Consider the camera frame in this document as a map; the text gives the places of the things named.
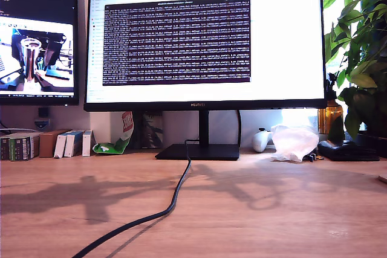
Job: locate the black Huawei monitor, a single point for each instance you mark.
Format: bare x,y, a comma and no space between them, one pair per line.
181,95

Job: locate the dark leaf print box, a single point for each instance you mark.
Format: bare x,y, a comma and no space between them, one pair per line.
151,131

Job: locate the white game controller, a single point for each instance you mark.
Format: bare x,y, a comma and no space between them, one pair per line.
260,143

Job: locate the green white snack bag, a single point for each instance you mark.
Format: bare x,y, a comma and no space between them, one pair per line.
115,147

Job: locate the white crumpled plastic bag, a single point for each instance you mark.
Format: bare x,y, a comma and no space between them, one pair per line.
293,143

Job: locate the white blue carton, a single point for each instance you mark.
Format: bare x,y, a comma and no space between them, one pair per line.
86,144
60,146
71,146

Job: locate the amber pump bottle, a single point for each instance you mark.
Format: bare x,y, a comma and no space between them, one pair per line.
331,116

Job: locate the brown cardboard box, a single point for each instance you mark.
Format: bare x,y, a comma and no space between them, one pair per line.
48,144

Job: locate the blue shield badge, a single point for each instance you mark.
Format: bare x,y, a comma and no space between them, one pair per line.
41,124

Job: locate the black leather wallet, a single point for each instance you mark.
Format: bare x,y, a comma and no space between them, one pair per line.
347,150

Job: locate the green black printed box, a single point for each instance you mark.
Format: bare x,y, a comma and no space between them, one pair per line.
19,149

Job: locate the black plant pot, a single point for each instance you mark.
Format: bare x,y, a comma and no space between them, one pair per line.
373,146

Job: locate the green leafy houseplant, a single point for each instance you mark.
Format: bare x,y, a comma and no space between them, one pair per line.
362,43

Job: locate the dark green printed box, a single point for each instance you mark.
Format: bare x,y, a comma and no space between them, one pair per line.
4,149

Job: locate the round cork coaster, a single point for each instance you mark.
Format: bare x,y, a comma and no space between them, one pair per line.
383,178

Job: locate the black wall plug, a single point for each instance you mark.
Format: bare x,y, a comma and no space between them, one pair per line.
43,112

